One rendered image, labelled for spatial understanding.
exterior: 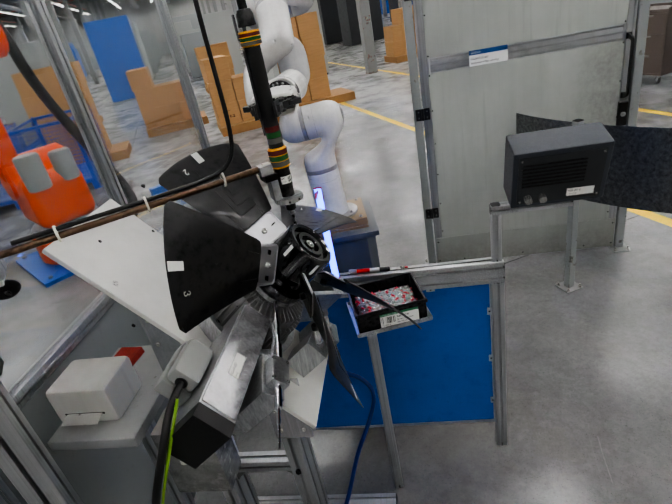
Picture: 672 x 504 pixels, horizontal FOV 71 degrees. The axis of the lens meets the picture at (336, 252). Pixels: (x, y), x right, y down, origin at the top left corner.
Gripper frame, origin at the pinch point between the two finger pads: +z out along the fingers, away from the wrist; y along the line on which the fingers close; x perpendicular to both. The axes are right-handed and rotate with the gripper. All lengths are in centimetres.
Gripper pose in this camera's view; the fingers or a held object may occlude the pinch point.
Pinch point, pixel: (266, 109)
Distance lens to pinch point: 107.7
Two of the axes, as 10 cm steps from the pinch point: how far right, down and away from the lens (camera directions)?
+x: -1.8, -8.7, -4.5
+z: -1.0, 4.8, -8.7
